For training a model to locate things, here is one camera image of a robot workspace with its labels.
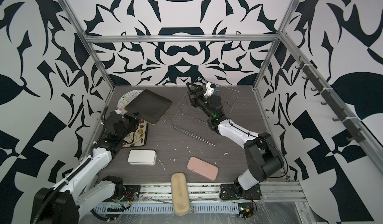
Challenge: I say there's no round speckled plate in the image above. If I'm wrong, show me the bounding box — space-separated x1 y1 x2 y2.
117 89 143 114

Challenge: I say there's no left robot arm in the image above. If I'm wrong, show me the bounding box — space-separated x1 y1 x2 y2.
31 111 141 224

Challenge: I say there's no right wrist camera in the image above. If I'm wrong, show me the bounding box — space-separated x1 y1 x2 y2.
203 82 217 98

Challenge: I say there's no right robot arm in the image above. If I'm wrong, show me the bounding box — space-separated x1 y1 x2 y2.
187 82 288 198

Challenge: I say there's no white rectangular case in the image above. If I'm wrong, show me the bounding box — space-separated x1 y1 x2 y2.
128 150 157 166

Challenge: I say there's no large black square plate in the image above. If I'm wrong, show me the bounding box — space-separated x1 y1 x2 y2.
124 89 173 125

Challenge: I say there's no black wall hook rail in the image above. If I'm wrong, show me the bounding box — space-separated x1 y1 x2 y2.
296 55 366 143

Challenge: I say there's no pink rectangular case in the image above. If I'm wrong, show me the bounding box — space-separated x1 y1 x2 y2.
187 157 218 181

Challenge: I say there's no wire dish rack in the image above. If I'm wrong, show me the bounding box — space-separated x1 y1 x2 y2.
166 78 239 146

